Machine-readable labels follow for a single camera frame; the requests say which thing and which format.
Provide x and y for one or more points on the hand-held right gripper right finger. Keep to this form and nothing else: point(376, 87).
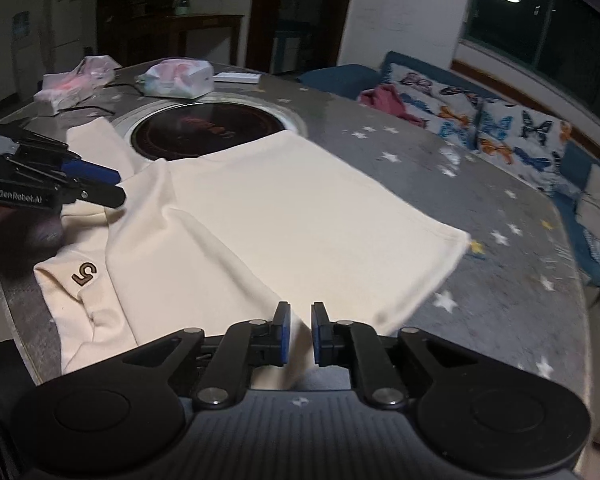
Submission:
point(320, 335)

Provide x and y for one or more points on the opened pink white tissue pack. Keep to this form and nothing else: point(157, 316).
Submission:
point(70, 85)

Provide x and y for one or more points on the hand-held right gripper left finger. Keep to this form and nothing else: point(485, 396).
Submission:
point(282, 335)

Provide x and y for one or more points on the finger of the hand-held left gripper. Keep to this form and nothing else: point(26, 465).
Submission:
point(100, 194)
point(92, 172)

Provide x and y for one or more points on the butterfly print cushion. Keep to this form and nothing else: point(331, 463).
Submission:
point(525, 145)
point(440, 110)

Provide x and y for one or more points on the white storage cabinet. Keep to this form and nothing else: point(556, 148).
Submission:
point(287, 52)

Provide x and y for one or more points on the cream garment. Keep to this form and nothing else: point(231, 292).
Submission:
point(280, 200)

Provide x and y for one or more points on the dark wooden sideboard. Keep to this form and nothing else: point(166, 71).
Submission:
point(205, 22)

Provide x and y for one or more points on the electric kettle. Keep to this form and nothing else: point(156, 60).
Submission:
point(183, 6)

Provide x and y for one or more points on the blue sofa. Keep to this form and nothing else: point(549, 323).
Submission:
point(340, 77)

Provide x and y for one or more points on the grey star print tablecloth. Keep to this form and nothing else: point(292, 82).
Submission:
point(430, 185)

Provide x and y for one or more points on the pastel tissue pack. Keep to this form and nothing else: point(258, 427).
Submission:
point(180, 80)

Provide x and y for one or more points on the dark wooden door frame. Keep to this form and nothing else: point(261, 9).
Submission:
point(260, 10)

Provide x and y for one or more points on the window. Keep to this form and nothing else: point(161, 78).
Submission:
point(555, 35)

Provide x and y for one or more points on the white refrigerator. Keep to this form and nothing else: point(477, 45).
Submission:
point(72, 25)

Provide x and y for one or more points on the black round induction cooker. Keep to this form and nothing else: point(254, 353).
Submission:
point(195, 127)

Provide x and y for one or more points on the pink cloth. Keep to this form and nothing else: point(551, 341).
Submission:
point(390, 100)

